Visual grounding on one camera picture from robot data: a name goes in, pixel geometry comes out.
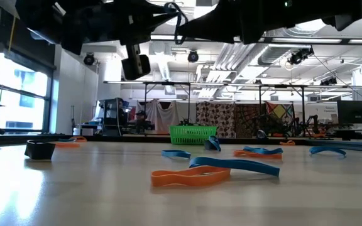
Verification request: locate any black aluminium table frame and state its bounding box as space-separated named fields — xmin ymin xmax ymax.
xmin=0 ymin=133 xmax=362 ymax=154

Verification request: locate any dark patterned cloth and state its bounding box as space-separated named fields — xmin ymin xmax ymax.
xmin=234 ymin=103 xmax=267 ymax=139

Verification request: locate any silver air duct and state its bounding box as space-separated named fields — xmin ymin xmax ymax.
xmin=258 ymin=43 xmax=314 ymax=67

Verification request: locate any brown dotted cloth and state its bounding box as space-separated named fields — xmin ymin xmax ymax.
xmin=195 ymin=100 xmax=236 ymax=139

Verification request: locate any black hanging camera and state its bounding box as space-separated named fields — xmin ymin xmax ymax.
xmin=187 ymin=49 xmax=200 ymax=63
xmin=83 ymin=52 xmax=96 ymax=66

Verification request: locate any large window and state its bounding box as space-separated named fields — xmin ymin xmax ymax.
xmin=0 ymin=53 xmax=55 ymax=132

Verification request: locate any person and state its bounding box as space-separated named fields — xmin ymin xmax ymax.
xmin=130 ymin=109 xmax=152 ymax=132

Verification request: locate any white hanging sheet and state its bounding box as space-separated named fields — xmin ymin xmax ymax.
xmin=133 ymin=99 xmax=182 ymax=132

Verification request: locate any black flat monitor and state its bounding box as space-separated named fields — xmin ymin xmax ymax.
xmin=337 ymin=100 xmax=362 ymax=125

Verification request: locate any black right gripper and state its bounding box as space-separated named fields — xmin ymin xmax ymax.
xmin=177 ymin=0 xmax=295 ymax=45

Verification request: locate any monitor on stand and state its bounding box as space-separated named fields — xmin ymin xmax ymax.
xmin=97 ymin=98 xmax=121 ymax=136

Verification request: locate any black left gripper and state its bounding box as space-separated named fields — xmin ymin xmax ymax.
xmin=61 ymin=0 xmax=177 ymax=46

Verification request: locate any green plastic basket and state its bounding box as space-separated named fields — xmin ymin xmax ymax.
xmin=168 ymin=125 xmax=218 ymax=146

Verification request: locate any black ceiling spotlight cluster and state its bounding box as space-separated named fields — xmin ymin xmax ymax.
xmin=287 ymin=46 xmax=315 ymax=66
xmin=319 ymin=77 xmax=339 ymax=87

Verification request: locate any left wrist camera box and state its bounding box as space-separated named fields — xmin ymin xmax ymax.
xmin=121 ymin=43 xmax=152 ymax=81

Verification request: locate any ceiling light strip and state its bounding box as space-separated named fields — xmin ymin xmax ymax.
xmin=270 ymin=38 xmax=343 ymax=44
xmin=149 ymin=34 xmax=187 ymax=41

